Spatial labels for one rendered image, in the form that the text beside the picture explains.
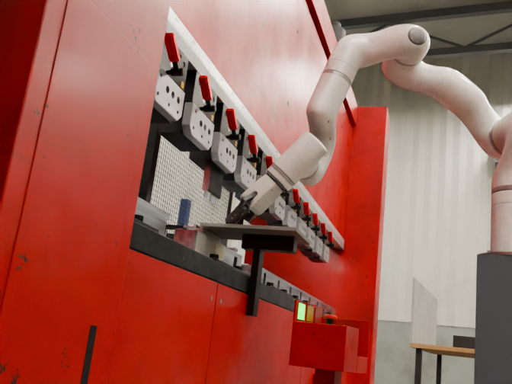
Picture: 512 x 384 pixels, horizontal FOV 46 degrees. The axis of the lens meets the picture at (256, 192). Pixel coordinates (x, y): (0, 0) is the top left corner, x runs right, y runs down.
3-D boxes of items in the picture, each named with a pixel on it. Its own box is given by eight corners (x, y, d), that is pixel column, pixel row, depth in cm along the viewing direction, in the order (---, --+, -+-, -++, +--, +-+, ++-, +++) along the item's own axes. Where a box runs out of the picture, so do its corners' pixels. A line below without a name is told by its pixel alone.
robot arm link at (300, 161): (282, 174, 173) (268, 158, 165) (315, 141, 173) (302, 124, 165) (299, 190, 168) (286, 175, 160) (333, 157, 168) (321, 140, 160)
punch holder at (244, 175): (239, 180, 181) (246, 129, 185) (213, 179, 184) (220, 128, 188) (254, 193, 195) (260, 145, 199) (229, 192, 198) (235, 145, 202)
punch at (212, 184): (206, 196, 166) (211, 164, 168) (200, 196, 167) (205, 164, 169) (219, 206, 175) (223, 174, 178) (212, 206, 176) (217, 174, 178)
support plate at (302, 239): (296, 231, 152) (296, 227, 152) (200, 225, 160) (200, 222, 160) (310, 244, 169) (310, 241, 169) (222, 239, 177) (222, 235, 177)
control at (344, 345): (343, 372, 159) (348, 303, 163) (288, 365, 167) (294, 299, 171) (366, 373, 176) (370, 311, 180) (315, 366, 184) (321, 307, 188)
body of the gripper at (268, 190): (273, 176, 172) (245, 203, 172) (264, 164, 163) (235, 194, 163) (291, 193, 169) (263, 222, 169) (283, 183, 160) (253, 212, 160)
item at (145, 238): (68, 223, 82) (75, 191, 83) (-55, 216, 88) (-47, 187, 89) (355, 335, 358) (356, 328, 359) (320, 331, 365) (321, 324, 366)
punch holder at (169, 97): (152, 97, 126) (164, 27, 130) (116, 97, 129) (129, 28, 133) (180, 123, 140) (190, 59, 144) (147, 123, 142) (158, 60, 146)
